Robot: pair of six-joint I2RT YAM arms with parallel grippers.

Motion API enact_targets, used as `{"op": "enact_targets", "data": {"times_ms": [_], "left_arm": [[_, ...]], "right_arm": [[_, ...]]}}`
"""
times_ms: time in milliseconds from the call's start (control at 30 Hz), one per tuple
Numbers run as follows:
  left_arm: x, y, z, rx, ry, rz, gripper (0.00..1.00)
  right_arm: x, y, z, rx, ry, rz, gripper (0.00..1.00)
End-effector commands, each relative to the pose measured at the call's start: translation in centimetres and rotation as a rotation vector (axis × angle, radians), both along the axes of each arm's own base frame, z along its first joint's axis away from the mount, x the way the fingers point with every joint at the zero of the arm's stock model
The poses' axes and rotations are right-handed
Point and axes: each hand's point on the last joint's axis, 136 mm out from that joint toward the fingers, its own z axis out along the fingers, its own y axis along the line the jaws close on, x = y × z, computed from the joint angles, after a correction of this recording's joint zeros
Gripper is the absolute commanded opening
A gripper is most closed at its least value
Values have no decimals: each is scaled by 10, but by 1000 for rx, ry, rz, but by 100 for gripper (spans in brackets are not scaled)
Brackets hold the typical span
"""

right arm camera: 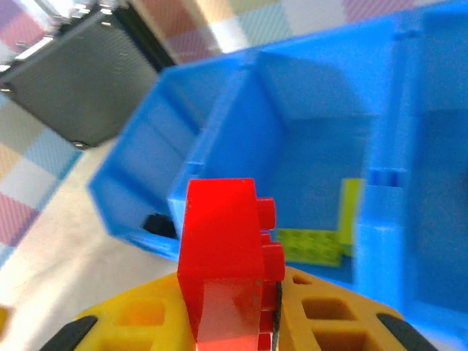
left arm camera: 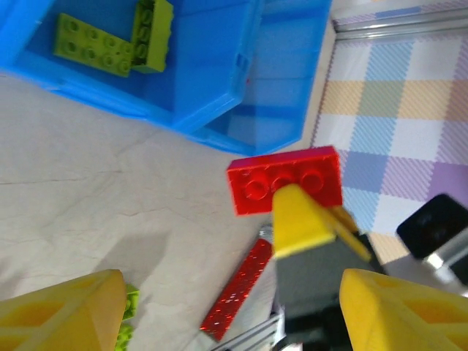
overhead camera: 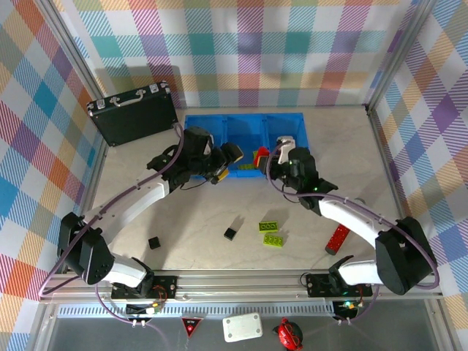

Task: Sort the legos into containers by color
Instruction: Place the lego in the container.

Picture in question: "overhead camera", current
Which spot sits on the red lego brick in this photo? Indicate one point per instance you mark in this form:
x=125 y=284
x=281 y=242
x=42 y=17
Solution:
x=262 y=151

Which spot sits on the black lego brick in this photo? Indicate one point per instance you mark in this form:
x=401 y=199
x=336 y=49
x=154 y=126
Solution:
x=230 y=233
x=154 y=243

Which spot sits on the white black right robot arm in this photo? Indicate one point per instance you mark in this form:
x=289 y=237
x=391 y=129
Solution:
x=354 y=219

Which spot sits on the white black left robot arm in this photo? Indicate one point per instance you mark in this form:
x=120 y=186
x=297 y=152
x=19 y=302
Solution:
x=124 y=208

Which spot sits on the blue plastic bin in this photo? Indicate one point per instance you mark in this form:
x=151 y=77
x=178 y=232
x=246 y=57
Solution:
x=197 y=120
x=241 y=131
x=292 y=124

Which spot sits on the black briefcase with metal corners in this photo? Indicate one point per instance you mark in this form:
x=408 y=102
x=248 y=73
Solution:
x=128 y=120

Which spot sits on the long red brick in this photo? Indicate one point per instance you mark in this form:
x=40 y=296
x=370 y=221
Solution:
x=336 y=241

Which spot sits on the red triangular button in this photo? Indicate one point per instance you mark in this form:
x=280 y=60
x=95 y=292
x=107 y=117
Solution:
x=191 y=325

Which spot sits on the white rectangular box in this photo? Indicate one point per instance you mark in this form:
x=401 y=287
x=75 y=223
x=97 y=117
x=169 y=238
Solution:
x=243 y=327

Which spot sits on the red black round object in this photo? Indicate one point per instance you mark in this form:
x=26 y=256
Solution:
x=289 y=334

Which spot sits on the grey metal shelf plate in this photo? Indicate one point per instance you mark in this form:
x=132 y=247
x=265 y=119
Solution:
x=91 y=336

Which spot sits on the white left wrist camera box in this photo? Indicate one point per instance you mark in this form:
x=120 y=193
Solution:
x=209 y=146

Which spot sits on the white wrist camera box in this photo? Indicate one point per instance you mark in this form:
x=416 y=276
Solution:
x=286 y=150
x=209 y=146

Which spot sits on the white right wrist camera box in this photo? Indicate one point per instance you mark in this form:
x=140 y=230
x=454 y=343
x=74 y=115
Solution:
x=286 y=150

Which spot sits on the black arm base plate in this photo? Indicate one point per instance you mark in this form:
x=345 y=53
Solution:
x=316 y=285
x=168 y=285

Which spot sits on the aluminium frame post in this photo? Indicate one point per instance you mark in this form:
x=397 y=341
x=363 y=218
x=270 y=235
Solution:
x=398 y=55
x=77 y=55

